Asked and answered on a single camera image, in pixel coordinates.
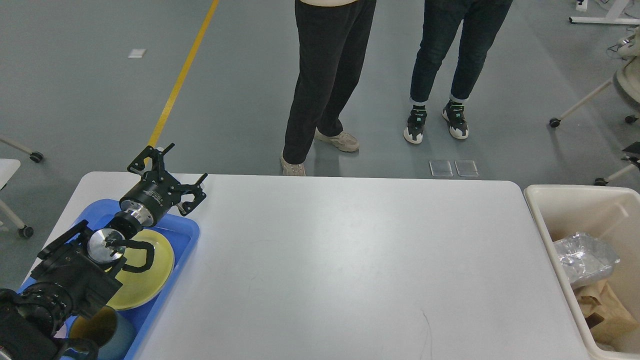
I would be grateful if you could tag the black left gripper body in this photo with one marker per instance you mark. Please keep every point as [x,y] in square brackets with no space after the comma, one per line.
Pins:
[150,199]

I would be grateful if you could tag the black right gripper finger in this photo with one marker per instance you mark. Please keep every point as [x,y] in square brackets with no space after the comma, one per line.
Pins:
[632,153]

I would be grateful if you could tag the yellow plastic plate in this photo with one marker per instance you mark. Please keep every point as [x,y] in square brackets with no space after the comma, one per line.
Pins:
[139,288]

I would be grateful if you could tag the silver foil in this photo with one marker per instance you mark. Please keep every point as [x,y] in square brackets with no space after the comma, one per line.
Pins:
[585,259]

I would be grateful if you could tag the teal mug yellow inside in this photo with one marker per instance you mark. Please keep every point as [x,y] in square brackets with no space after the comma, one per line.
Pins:
[109,329]

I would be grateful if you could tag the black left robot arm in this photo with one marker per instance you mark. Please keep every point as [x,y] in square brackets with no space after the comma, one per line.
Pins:
[66,307]

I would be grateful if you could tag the beige plastic bin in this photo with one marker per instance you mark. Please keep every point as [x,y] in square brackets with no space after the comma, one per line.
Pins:
[611,214]

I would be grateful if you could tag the white caster leg left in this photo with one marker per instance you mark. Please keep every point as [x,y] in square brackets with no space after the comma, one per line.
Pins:
[35,156]

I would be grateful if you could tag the white desk base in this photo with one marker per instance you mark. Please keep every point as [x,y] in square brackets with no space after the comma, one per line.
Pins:
[616,14]

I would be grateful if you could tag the clear floor plate right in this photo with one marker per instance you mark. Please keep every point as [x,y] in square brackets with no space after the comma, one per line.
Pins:
[466,168]

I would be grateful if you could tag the clear floor plate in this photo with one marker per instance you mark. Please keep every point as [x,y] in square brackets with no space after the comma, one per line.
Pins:
[466,168]
[441,168]

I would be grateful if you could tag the clear floor plate left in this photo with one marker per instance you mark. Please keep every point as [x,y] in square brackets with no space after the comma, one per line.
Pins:
[441,168]

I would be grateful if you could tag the person in cream sweater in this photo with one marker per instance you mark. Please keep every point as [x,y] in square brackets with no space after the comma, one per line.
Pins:
[333,38]

